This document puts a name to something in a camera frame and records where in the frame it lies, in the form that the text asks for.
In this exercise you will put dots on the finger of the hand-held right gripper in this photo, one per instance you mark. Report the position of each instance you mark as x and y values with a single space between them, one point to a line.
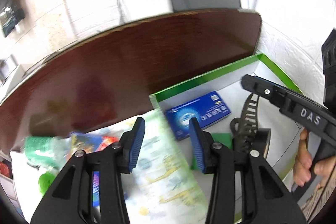
260 88

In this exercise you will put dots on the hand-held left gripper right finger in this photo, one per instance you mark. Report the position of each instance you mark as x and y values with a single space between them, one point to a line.
198 145

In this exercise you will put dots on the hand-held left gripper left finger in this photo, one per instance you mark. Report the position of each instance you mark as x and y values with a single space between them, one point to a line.
135 145

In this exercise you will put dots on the small green box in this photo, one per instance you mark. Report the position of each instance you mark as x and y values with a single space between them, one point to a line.
223 138

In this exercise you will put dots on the green cardboard box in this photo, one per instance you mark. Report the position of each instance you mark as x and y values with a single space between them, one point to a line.
231 74

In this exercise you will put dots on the blue medicine box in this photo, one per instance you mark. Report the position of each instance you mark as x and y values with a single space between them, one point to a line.
204 111

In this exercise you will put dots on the green label plastic bottle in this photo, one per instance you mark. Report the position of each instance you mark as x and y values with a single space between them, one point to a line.
39 148

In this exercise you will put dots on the person's right forearm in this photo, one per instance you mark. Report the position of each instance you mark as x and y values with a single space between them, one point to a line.
320 197

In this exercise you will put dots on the person's right hand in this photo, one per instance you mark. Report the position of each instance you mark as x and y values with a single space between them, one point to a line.
302 163

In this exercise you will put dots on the giraffe printed blanket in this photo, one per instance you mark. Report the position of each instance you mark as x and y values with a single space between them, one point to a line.
162 174

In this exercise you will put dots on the colourful blue packet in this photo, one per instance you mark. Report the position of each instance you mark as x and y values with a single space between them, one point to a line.
86 142

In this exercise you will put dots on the brown wooden headboard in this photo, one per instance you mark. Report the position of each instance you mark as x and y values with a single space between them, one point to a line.
131 61

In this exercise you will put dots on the green white round container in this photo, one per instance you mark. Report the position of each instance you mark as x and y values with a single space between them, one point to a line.
46 182

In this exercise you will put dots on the black cup dispenser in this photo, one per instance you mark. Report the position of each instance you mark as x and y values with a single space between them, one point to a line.
9 14

